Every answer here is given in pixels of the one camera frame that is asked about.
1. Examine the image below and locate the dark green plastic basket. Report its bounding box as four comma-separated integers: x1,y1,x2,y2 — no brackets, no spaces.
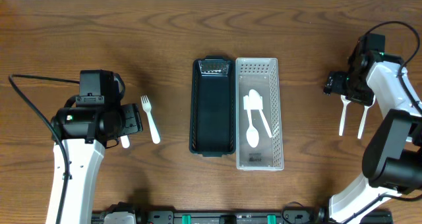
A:
189,56,235,157

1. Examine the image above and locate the clear white plastic basket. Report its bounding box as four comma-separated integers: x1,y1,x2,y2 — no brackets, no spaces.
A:
235,57,284,171

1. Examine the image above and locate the white plastic spoon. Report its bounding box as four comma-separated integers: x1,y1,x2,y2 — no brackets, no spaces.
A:
246,109,259,148
249,89,272,138
338,95,350,136
357,96,376,139

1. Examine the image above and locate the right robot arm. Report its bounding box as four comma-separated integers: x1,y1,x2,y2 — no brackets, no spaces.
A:
324,49,421,223

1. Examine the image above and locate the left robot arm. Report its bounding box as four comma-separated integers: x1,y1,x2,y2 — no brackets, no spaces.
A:
46,103,142,223

